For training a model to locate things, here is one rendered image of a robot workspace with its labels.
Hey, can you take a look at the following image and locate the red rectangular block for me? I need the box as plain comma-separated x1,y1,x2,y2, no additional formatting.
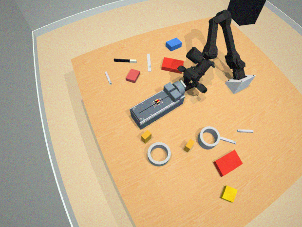
161,57,184,74
213,150,243,177
126,69,140,83

